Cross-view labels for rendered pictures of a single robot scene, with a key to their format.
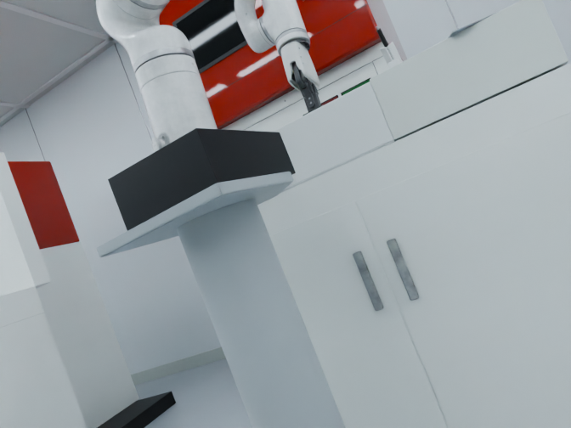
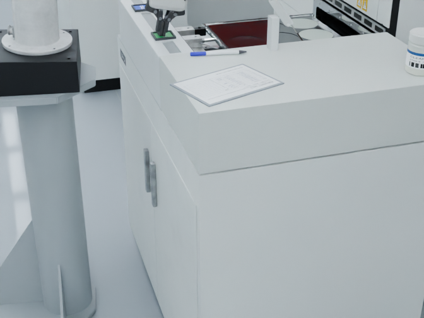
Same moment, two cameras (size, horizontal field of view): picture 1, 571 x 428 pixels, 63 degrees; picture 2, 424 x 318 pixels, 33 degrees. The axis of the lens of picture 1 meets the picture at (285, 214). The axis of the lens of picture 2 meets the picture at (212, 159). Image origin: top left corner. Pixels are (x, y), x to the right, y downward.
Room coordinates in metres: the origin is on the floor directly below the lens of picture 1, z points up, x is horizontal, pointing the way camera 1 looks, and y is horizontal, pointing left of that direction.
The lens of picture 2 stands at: (0.01, -1.64, 1.59)
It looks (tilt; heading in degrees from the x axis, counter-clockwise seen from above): 29 degrees down; 49
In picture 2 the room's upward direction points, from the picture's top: straight up
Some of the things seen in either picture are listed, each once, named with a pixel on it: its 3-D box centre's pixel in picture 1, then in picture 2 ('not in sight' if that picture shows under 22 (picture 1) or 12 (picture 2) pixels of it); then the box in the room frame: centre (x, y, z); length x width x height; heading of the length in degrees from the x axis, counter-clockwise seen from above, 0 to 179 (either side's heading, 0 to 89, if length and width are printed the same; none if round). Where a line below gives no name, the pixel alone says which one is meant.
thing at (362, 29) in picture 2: not in sight; (345, 31); (1.67, -0.32, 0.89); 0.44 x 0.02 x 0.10; 66
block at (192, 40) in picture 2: not in sight; (187, 41); (1.26, -0.09, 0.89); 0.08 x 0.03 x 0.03; 156
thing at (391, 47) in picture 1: (396, 68); (279, 22); (1.28, -0.43, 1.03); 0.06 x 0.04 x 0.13; 156
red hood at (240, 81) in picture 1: (288, 42); not in sight; (2.04, -0.30, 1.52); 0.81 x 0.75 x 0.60; 66
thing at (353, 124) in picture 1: (284, 161); (153, 46); (1.17, -0.05, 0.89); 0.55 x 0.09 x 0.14; 66
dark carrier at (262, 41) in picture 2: not in sight; (281, 38); (1.47, -0.25, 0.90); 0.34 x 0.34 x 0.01; 66
